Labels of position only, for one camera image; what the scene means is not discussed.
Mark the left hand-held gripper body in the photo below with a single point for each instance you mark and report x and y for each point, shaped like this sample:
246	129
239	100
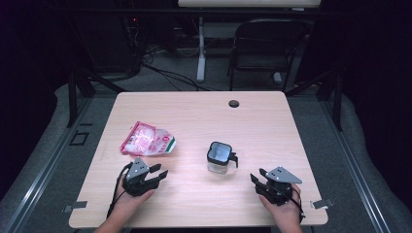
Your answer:
140	184

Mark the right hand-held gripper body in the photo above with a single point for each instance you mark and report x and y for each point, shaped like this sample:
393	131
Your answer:
279	186

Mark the pink and white plastic bag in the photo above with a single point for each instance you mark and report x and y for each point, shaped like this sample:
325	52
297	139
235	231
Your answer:
147	140

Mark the clear jar with black lid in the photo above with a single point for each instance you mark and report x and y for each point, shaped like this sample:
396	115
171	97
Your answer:
219	157

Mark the person's left hand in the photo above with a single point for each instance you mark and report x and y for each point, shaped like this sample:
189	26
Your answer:
129	204

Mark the person's right hand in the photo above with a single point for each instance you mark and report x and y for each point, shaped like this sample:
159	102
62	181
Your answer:
285	212

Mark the black metal stand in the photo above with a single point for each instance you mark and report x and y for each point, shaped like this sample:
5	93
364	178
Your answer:
337	100
73	97

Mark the white desk leg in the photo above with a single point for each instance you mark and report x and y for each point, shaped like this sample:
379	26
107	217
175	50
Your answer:
201	58

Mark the dark equipment with red light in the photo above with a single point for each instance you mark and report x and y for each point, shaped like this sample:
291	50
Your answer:
131	42

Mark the black folding chair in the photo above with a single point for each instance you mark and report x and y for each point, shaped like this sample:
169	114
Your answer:
268	42

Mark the white desk top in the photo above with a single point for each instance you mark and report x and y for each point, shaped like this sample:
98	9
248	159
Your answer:
249	3

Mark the grey table corner bracket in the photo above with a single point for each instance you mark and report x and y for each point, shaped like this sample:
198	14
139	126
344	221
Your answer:
321	203
75	205

